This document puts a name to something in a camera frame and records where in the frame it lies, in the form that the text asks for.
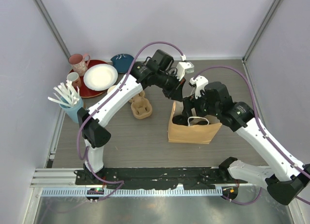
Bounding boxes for tall pink floral mug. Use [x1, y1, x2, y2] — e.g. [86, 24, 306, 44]
[68, 54, 91, 76]

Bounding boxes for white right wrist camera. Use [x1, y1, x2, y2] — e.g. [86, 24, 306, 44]
[189, 75, 209, 99]

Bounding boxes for light blue holder cup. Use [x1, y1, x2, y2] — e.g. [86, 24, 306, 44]
[60, 98, 84, 123]

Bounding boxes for brown paper bag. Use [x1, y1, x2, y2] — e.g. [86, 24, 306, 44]
[168, 102, 222, 144]

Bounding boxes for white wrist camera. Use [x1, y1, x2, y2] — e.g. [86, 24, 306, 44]
[189, 75, 209, 99]
[176, 55, 194, 81]

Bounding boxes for aluminium rail frame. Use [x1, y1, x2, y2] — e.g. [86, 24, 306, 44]
[31, 167, 279, 202]

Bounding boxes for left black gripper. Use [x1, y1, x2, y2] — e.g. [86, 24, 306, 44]
[155, 71, 186, 102]

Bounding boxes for small pink floral mug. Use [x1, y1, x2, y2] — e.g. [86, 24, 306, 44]
[67, 72, 81, 88]

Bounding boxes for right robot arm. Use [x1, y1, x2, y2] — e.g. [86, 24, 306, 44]
[183, 79, 310, 205]

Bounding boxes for brown pulp cup carrier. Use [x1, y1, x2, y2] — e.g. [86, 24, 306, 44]
[129, 91, 153, 119]

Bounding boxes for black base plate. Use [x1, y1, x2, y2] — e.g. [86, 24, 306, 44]
[74, 167, 236, 190]

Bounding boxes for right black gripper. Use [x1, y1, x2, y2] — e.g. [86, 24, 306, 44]
[183, 90, 220, 121]

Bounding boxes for stacked brown paper cups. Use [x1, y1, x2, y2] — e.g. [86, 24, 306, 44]
[107, 85, 117, 95]

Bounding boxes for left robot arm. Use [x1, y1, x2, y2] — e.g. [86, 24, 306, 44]
[77, 50, 193, 185]

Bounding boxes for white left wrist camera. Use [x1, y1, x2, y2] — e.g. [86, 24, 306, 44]
[176, 55, 194, 81]

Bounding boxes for white paper plate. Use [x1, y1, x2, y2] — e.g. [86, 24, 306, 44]
[83, 64, 118, 91]

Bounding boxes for black coffee lid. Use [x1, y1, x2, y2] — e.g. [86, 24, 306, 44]
[172, 115, 188, 126]
[196, 120, 209, 125]

